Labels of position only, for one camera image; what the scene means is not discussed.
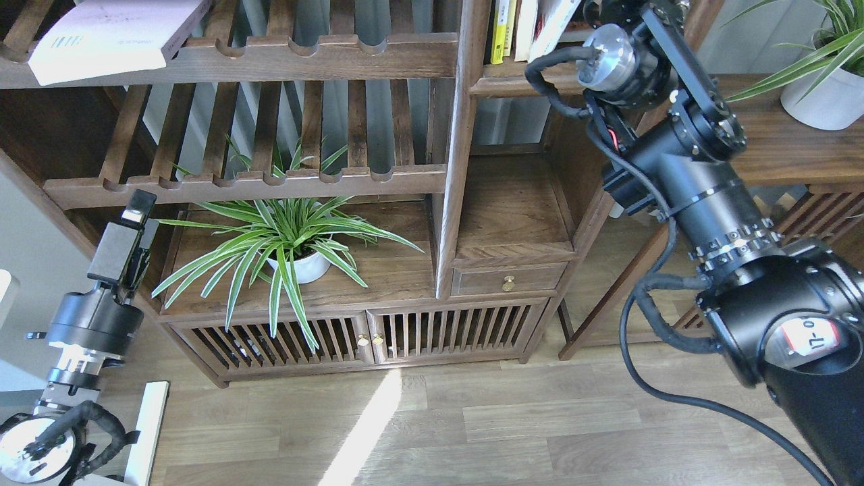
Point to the right spider plant white pot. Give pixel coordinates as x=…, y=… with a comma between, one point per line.
x=823, y=89

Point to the red planet cover book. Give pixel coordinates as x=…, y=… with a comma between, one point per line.
x=526, y=20

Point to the slatted cabinet door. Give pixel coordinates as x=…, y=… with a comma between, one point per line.
x=453, y=333
x=247, y=350

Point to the right slatted cabinet door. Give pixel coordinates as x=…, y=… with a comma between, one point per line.
x=453, y=333

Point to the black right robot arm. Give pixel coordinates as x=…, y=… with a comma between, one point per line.
x=786, y=316

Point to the grey white cabinet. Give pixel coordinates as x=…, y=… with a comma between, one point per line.
x=47, y=265

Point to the left slatted cabinet door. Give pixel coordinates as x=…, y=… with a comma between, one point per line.
x=247, y=350

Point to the pale pink white book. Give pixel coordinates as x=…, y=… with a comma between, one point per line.
x=111, y=37

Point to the cream thin upright book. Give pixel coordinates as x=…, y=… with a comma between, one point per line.
x=510, y=27

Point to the white board on floor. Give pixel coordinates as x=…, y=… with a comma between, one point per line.
x=150, y=417

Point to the dark wooden bookshelf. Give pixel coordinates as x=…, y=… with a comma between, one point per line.
x=272, y=99

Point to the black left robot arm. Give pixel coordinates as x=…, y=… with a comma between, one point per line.
x=69, y=435

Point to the yellow upright book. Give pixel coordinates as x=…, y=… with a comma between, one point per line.
x=499, y=27

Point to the spider plant white pot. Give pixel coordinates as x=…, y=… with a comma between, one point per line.
x=267, y=240
x=823, y=89

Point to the dark wooden side table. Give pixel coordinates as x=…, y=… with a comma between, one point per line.
x=809, y=181

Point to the white book red stamp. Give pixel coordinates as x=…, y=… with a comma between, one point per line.
x=552, y=20

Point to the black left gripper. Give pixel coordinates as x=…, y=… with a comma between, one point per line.
x=122, y=256

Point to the small wooden drawer brass knob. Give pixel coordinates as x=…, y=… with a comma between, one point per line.
x=491, y=280

